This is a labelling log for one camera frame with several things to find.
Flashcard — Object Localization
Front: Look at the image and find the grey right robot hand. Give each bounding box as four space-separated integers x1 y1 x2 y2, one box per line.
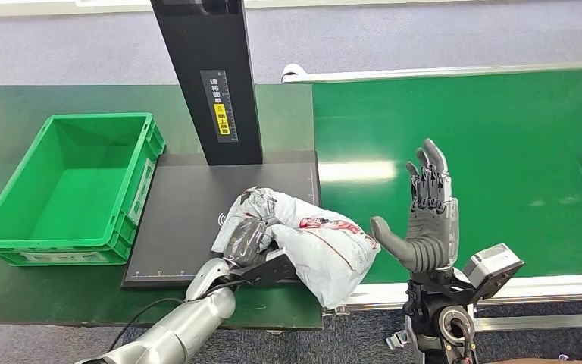
369 138 460 275

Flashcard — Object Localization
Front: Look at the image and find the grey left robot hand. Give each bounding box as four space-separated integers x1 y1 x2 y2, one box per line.
222 216 283 268

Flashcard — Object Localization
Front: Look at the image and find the white plastic mailer with red print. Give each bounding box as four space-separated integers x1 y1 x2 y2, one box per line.
211 186 382 310

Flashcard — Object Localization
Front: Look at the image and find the black scanner machine with column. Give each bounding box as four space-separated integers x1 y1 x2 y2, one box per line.
120 0 322 291

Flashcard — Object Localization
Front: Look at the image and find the green conveyor belt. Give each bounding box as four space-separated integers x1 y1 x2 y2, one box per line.
312 67 582 285

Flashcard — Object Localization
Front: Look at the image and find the black and yellow column label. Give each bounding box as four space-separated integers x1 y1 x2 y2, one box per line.
199 69 239 144

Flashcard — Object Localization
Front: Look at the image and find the green plastic crate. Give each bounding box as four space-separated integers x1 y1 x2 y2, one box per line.
0 111 166 267

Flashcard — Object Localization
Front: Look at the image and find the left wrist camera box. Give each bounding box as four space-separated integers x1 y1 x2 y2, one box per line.
230 246 300 288

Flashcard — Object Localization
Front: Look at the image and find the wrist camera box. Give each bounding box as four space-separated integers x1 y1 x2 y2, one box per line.
462 243 526 303
230 246 300 288

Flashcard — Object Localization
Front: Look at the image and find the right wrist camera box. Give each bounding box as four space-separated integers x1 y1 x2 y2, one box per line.
462 243 526 303

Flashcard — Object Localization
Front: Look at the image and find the metal conveyor leg bracket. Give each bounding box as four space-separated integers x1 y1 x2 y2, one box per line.
385 328 415 351

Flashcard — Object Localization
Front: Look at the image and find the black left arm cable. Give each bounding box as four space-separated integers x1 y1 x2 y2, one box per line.
107 297 187 353

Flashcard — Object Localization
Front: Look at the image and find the silver conveyor frame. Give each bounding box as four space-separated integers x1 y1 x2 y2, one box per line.
280 60 582 333

